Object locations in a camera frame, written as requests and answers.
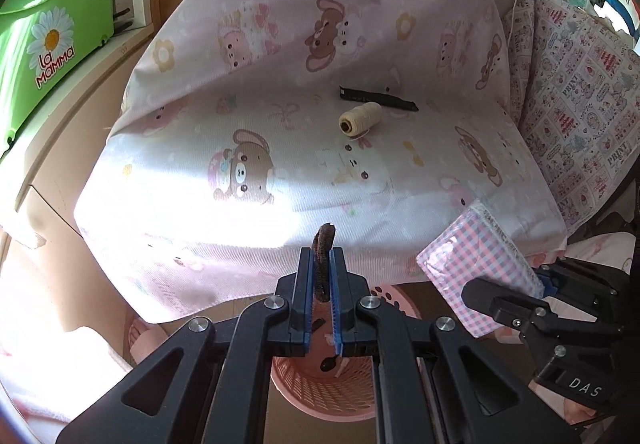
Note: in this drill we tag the person's pink heart pajamas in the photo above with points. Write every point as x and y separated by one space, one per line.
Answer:
600 249

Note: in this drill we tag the cream thread spool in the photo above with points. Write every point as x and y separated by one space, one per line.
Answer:
357 118

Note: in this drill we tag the pink gingham tissue pack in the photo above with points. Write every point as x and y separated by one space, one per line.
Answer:
470 264

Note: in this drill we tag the brown band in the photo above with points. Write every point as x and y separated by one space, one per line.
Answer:
324 249

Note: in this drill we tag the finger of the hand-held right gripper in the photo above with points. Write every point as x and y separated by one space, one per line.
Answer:
585 281
500 304

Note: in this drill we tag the pink slipper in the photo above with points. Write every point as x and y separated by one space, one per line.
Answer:
145 341

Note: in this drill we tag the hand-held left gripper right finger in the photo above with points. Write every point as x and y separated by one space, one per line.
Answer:
338 304

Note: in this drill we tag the pink plastic basket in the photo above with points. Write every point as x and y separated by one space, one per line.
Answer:
320 389

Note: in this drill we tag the black spoon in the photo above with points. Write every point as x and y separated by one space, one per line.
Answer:
327 364

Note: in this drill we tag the patterned patchwork quilt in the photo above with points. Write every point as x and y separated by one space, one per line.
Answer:
575 99

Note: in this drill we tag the pink bear printed cloth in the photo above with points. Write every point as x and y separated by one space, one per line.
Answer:
300 74

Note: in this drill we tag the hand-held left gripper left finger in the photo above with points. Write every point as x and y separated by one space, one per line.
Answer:
306 304

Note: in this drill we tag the black flat strip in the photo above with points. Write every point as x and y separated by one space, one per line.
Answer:
380 98

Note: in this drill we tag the black rods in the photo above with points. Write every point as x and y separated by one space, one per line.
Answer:
121 19

